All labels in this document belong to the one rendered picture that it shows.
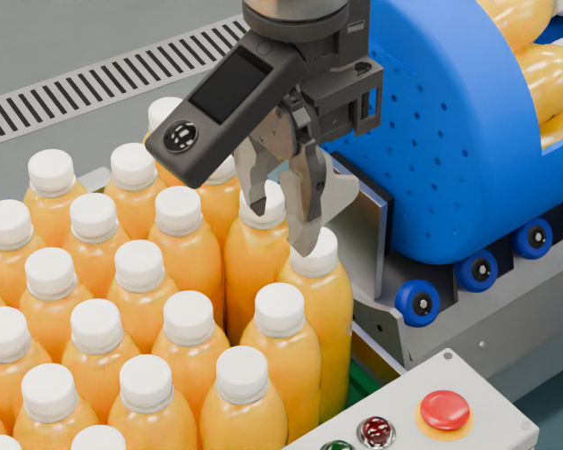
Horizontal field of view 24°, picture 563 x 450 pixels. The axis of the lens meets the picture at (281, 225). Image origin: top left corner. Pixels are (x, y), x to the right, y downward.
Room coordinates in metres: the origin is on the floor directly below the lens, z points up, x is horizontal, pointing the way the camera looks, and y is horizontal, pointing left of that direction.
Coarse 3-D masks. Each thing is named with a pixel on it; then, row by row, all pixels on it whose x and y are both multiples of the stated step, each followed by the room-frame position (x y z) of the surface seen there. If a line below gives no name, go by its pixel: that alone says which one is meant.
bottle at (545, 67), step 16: (528, 48) 1.00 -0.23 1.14; (544, 48) 0.99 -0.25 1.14; (560, 48) 1.00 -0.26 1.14; (528, 64) 0.97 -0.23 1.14; (544, 64) 0.97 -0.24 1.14; (560, 64) 0.97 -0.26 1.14; (528, 80) 0.95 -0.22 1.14; (544, 80) 0.95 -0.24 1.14; (560, 80) 0.96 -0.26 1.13; (544, 96) 0.94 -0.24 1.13; (560, 96) 0.95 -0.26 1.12; (544, 112) 0.94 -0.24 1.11; (560, 112) 0.96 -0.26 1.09
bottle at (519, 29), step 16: (480, 0) 1.00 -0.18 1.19; (496, 0) 1.00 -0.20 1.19; (512, 0) 1.00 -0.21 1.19; (528, 0) 1.01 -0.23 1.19; (544, 0) 1.02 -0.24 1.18; (496, 16) 0.98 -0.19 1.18; (512, 16) 0.99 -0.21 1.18; (528, 16) 1.00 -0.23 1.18; (544, 16) 1.01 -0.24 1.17; (512, 32) 0.98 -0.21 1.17; (528, 32) 0.99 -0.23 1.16; (512, 48) 0.98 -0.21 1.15
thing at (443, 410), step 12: (432, 396) 0.60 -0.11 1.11; (444, 396) 0.60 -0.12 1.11; (456, 396) 0.60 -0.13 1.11; (420, 408) 0.60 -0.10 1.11; (432, 408) 0.59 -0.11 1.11; (444, 408) 0.59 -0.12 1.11; (456, 408) 0.59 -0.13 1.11; (468, 408) 0.59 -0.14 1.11; (432, 420) 0.58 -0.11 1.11; (444, 420) 0.58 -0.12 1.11; (456, 420) 0.58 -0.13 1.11
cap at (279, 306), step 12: (264, 288) 0.72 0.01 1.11; (276, 288) 0.72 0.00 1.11; (288, 288) 0.72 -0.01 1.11; (264, 300) 0.71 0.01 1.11; (276, 300) 0.71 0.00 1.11; (288, 300) 0.71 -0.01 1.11; (300, 300) 0.71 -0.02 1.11; (264, 312) 0.69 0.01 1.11; (276, 312) 0.69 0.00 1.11; (288, 312) 0.69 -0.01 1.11; (300, 312) 0.70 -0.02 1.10; (264, 324) 0.69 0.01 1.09; (276, 324) 0.69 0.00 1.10; (288, 324) 0.69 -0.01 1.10
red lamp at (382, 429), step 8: (376, 416) 0.59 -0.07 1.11; (368, 424) 0.58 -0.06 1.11; (376, 424) 0.58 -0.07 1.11; (384, 424) 0.58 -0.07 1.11; (368, 432) 0.57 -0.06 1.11; (376, 432) 0.57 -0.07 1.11; (384, 432) 0.57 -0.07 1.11; (368, 440) 0.57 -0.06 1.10; (376, 440) 0.57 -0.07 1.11; (384, 440) 0.57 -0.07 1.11
